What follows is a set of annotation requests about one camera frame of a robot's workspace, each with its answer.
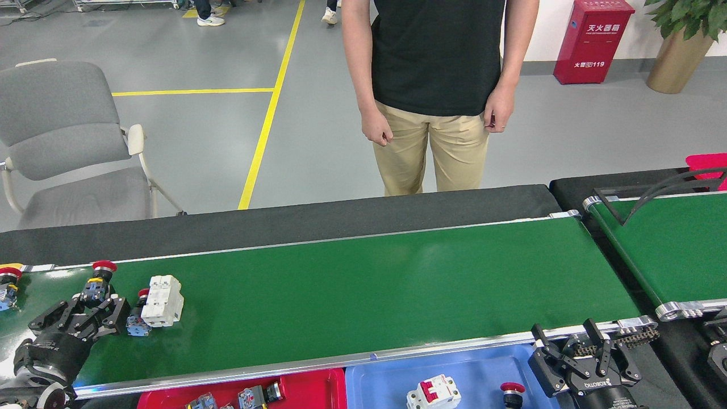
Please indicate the potted plant gold pot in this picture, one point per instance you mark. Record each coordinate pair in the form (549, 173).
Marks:
(679, 62)

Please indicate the person's left hand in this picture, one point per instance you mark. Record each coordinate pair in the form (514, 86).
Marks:
(501, 111)

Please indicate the grey office chair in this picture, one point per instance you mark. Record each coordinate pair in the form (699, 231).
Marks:
(59, 113)

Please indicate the red plastic bin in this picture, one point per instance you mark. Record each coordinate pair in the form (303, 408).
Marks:
(318, 392)

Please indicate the bystander's white shoe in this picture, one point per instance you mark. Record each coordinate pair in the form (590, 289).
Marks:
(210, 20)
(329, 17)

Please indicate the red fire extinguisher box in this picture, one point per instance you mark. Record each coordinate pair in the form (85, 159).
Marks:
(593, 45)

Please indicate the person's right hand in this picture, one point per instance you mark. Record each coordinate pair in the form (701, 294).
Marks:
(377, 127)

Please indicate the pink plastic crate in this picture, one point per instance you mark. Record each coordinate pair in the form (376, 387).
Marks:
(707, 163)

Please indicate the black conveyor motor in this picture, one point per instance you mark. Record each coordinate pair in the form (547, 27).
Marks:
(718, 358)

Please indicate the short green conveyor belt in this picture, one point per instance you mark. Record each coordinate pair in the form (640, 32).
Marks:
(676, 250)

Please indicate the plain white circuit breaker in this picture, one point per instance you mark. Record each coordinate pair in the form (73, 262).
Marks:
(162, 301)

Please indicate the black guide frame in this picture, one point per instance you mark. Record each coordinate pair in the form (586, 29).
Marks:
(609, 205)

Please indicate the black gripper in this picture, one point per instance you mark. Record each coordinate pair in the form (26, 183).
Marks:
(54, 352)
(608, 395)

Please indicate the person's right forearm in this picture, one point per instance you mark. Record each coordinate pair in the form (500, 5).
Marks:
(368, 85)

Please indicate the red push button switch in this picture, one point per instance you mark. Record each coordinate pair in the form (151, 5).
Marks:
(9, 273)
(138, 326)
(104, 266)
(513, 388)

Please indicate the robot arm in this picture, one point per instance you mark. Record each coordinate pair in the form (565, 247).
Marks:
(42, 392)

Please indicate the person's left forearm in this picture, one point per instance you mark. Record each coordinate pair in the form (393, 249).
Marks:
(508, 59)

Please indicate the grey push button switch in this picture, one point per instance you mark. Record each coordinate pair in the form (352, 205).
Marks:
(251, 397)
(203, 402)

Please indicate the person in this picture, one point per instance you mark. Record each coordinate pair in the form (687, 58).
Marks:
(437, 57)

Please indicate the long green conveyor belt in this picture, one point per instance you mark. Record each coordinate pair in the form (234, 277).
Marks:
(369, 284)

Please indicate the blue plastic bin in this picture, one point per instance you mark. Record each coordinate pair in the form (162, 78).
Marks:
(483, 369)

